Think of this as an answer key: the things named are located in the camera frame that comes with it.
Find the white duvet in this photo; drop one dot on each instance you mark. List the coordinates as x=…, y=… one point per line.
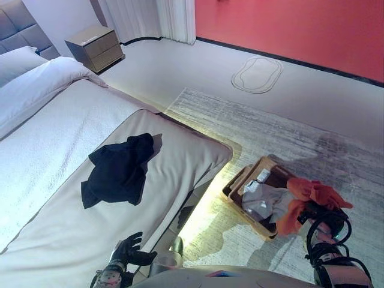
x=39, y=84

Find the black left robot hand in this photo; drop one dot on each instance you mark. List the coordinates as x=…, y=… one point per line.
x=132, y=252

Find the beige padded bed base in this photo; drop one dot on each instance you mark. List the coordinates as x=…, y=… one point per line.
x=204, y=186

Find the white textured bed sheet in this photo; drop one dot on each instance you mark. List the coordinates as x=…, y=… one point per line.
x=60, y=144

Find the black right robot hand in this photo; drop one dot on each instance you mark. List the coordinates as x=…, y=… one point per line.
x=324, y=216

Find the woven brown basket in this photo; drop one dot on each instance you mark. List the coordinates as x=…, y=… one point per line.
x=237, y=192

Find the white garment with label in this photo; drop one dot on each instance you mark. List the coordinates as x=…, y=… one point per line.
x=270, y=198

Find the plain beige pillow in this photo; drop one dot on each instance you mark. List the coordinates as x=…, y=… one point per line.
x=15, y=63

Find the brown two-drawer nightstand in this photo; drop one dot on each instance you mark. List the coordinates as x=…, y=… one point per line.
x=96, y=49

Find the grey striped rug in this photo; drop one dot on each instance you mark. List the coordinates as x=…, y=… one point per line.
x=285, y=129

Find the grey robot torso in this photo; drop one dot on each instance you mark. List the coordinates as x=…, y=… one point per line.
x=225, y=279

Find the beige bed runner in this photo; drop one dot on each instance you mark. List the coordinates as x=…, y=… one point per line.
x=105, y=234

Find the black garment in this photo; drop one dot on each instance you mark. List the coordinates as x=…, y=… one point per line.
x=120, y=171

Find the grey padded headboard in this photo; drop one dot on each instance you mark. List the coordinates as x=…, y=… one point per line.
x=21, y=27

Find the white oval floor mat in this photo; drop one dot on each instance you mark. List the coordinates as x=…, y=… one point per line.
x=256, y=75

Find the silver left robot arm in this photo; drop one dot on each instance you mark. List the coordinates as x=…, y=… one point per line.
x=111, y=276

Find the silver left robot leg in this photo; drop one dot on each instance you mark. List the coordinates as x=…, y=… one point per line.
x=168, y=261

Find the white curtain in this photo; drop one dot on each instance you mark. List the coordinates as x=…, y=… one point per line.
x=150, y=18

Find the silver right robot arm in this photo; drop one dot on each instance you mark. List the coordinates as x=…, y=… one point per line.
x=339, y=270

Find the orange-red garment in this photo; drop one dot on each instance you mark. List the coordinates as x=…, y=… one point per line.
x=318, y=192

